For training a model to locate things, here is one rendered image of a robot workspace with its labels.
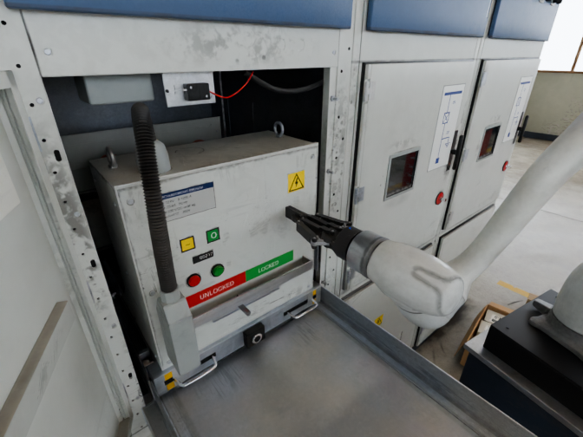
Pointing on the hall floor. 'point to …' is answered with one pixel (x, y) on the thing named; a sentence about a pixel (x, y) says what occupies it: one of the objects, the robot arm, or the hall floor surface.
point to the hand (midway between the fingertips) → (296, 215)
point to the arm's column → (510, 400)
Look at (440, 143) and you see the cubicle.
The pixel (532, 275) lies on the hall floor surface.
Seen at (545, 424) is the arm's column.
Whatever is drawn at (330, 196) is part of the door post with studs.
